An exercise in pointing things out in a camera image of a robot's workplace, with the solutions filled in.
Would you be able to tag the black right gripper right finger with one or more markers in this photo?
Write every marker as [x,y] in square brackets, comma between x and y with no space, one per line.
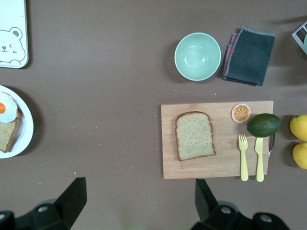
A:
[211,210]

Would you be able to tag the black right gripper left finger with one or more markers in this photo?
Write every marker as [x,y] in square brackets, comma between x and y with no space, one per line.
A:
[69,206]

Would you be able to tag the bread slice without egg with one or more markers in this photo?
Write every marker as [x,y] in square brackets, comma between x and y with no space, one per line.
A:
[194,135]

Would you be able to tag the white round plate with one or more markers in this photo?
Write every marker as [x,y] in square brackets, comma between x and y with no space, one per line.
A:
[25,141]

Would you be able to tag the fried egg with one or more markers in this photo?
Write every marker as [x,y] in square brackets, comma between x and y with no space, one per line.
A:
[9,109]

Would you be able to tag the wooden cutting board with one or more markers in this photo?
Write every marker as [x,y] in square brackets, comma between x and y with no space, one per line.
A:
[227,163]

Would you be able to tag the yellow plastic fork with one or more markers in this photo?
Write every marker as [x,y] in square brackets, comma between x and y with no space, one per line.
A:
[244,163]

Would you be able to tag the yellow plastic knife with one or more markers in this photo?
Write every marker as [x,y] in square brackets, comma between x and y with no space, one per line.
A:
[259,158]

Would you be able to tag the green avocado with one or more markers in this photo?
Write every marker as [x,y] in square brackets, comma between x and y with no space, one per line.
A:
[263,125]

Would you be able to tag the orange slice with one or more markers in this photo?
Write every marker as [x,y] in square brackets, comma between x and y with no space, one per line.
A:
[241,113]

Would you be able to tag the yellow lemon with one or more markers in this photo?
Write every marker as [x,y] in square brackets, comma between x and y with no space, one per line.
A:
[301,155]
[299,127]

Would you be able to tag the pale green bowl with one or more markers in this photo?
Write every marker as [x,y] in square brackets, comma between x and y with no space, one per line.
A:
[197,56]

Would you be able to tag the dark grey folded cloth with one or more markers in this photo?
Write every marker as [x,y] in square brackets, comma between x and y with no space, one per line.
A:
[251,57]

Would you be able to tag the pale green cup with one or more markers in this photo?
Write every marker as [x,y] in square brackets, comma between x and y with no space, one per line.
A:
[305,39]

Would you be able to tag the cream bear print tray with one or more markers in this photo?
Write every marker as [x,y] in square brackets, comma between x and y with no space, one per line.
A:
[12,14]

